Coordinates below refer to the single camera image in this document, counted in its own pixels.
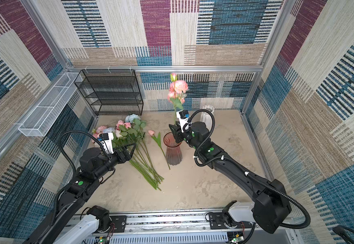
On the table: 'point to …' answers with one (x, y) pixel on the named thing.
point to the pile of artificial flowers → (129, 132)
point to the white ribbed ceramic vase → (207, 117)
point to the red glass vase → (174, 155)
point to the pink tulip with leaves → (151, 132)
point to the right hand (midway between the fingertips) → (174, 125)
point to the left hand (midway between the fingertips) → (131, 145)
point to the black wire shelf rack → (111, 92)
